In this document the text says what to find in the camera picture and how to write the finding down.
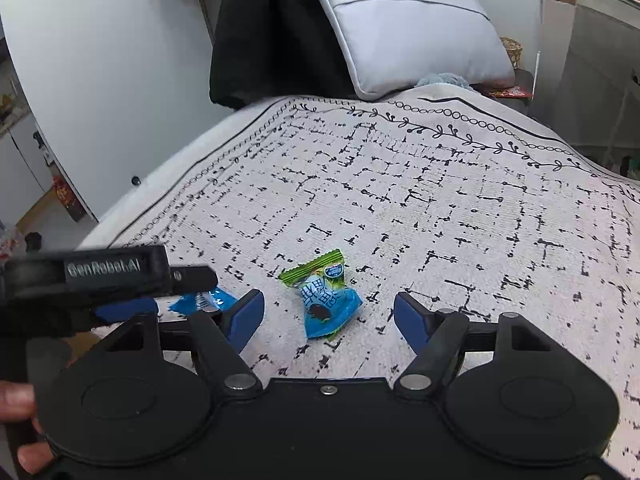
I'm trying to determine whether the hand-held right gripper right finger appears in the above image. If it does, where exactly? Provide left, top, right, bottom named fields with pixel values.
left=394, top=291, right=557, bottom=396

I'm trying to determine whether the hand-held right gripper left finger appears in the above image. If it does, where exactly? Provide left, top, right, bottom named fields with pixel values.
left=97, top=288, right=266, bottom=395

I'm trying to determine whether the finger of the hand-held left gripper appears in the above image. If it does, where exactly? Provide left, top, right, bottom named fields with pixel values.
left=92, top=296, right=161, bottom=327
left=167, top=266, right=219, bottom=295

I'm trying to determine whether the blue candy packet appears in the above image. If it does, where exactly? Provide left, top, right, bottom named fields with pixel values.
left=170, top=285, right=240, bottom=317
left=297, top=275, right=363, bottom=343

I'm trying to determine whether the small green candy packet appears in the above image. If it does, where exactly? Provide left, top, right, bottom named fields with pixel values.
left=278, top=249, right=347, bottom=291

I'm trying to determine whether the person's left hand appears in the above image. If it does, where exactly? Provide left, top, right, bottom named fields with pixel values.
left=0, top=379, right=55, bottom=477

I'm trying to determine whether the white black-patterned blanket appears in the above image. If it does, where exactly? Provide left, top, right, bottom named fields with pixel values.
left=75, top=82, right=640, bottom=480

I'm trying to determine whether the light blue cloth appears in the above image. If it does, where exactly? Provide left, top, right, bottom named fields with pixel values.
left=416, top=71, right=476, bottom=90

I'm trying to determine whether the flat red packet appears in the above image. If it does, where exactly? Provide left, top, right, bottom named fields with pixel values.
left=485, top=86, right=532, bottom=100

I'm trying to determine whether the black clothing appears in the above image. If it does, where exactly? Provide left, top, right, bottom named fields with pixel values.
left=207, top=0, right=361, bottom=110

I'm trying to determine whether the white pillow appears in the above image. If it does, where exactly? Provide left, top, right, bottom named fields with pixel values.
left=307, top=0, right=517, bottom=102

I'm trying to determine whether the white desk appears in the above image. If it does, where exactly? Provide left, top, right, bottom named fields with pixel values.
left=532, top=0, right=640, bottom=181

